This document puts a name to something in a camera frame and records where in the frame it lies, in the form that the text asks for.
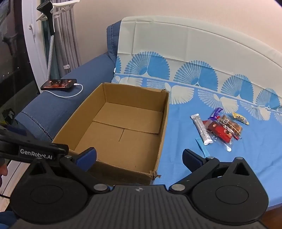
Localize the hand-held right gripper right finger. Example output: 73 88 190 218
168 148 252 194

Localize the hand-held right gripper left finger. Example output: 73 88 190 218
27 147 109 194

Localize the silver stick packet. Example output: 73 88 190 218
191 113 213 146

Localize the red snack packet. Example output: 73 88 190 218
206 120 234 143

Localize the cardboard box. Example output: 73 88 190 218
52 82 170 185

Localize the yellow candy bar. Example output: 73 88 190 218
232 112 250 125

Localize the blue stick packet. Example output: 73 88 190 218
195 138 210 158

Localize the purple snack packet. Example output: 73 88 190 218
209 107 224 121

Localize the brown candy wrapper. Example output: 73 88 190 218
217 114 244 140

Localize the black smartphone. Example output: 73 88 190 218
40 79 77 91

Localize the blue fabric sofa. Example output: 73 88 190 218
14 21 122 143

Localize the blue fan-print bedsheet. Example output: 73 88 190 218
113 15 282 209

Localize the grey curtain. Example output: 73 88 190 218
54 4 81 76

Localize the white plastic hanger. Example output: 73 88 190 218
36 0 80 21

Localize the white charging cable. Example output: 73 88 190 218
43 82 84 98

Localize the white door frame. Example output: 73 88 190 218
23 13 49 88

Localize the garment steamer with braided hose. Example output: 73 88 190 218
36 1 55 82

